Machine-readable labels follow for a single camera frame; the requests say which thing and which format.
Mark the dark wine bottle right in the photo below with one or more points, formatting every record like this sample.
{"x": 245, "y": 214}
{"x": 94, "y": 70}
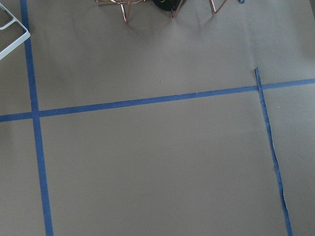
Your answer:
{"x": 167, "y": 5}

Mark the copper wire bottle rack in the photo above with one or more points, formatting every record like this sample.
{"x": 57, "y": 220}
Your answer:
{"x": 125, "y": 6}

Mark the white wire cup rack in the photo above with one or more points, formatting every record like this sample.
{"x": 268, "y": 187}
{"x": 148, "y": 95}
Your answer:
{"x": 12, "y": 32}

